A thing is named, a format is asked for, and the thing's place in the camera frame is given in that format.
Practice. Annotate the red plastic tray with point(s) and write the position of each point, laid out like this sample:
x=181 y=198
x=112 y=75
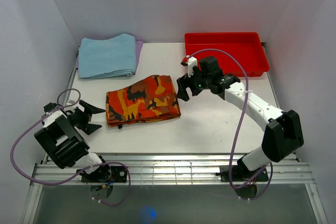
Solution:
x=245 y=47

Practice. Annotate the folded purple cloth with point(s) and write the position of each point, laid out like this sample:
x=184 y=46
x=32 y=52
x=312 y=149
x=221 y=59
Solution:
x=139 y=44

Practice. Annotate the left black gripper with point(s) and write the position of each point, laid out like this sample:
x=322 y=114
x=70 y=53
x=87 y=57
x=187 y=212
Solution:
x=87 y=127

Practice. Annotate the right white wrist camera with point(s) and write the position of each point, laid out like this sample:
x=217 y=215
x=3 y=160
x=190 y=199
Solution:
x=189 y=62

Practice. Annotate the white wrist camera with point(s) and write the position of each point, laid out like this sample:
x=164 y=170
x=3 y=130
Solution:
x=189 y=62
x=71 y=106

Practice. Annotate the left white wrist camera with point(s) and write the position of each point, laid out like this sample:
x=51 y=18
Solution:
x=71 y=106

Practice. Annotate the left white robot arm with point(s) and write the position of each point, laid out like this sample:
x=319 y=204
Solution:
x=61 y=140

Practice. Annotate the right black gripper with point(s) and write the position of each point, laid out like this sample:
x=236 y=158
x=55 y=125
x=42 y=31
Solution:
x=184 y=82

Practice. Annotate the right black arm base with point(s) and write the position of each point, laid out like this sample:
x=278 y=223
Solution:
x=228 y=175

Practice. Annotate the aluminium rail frame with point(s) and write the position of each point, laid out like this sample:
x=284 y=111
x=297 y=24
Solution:
x=204 y=121

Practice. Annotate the orange camouflage trousers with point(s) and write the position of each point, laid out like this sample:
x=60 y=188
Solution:
x=149 y=100

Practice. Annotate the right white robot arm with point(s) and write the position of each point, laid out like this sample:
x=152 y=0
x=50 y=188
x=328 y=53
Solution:
x=282 y=130

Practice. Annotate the folded light blue cloth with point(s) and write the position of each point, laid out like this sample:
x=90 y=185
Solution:
x=115 y=57

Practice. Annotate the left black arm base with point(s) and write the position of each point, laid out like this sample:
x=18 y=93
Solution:
x=118 y=175

